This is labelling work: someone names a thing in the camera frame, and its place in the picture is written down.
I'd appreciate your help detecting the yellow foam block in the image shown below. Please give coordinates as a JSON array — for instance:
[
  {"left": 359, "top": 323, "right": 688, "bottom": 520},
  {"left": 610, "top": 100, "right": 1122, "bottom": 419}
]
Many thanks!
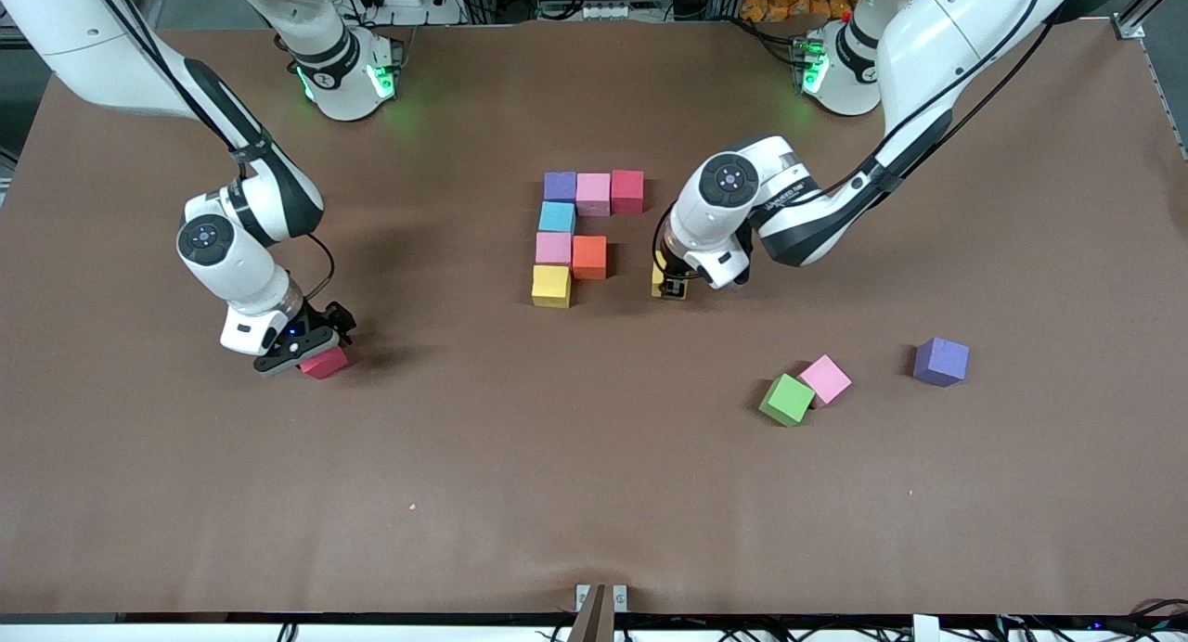
[
  {"left": 651, "top": 250, "right": 693, "bottom": 302},
  {"left": 531, "top": 264, "right": 573, "bottom": 310}
]

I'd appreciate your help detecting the red foam block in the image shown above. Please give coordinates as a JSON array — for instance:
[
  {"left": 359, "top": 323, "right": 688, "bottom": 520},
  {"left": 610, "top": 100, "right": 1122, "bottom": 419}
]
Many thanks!
[
  {"left": 299, "top": 345, "right": 352, "bottom": 381},
  {"left": 610, "top": 169, "right": 646, "bottom": 216}
]

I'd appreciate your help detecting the mauve pink foam block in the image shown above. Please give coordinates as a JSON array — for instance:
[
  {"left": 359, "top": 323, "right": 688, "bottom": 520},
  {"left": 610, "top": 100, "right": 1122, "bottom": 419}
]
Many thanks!
[{"left": 575, "top": 172, "right": 613, "bottom": 218}]

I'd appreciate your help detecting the green foam block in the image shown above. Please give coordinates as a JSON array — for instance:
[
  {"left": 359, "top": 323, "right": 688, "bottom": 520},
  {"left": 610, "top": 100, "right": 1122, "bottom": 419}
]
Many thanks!
[{"left": 757, "top": 373, "right": 817, "bottom": 429}]

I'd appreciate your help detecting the paper table cover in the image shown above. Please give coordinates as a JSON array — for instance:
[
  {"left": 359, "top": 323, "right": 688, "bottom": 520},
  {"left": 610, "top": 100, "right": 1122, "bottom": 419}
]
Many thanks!
[{"left": 0, "top": 16, "right": 1188, "bottom": 620}]

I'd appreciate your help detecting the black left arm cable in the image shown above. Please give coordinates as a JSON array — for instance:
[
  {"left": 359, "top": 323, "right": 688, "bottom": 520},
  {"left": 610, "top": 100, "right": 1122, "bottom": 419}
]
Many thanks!
[{"left": 652, "top": 0, "right": 1059, "bottom": 281}]

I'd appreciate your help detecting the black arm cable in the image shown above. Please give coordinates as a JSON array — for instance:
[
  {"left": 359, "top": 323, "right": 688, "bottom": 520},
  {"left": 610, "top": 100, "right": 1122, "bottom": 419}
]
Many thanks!
[
  {"left": 84, "top": 0, "right": 337, "bottom": 305},
  {"left": 652, "top": 0, "right": 1059, "bottom": 281}
]

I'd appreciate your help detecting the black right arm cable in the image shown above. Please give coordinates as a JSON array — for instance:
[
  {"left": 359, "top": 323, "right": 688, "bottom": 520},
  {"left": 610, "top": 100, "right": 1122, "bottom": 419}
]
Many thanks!
[{"left": 84, "top": 0, "right": 337, "bottom": 305}]

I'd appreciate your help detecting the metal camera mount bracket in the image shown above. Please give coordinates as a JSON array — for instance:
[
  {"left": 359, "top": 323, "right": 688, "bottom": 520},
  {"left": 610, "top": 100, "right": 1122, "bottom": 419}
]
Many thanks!
[{"left": 574, "top": 582, "right": 630, "bottom": 642}]

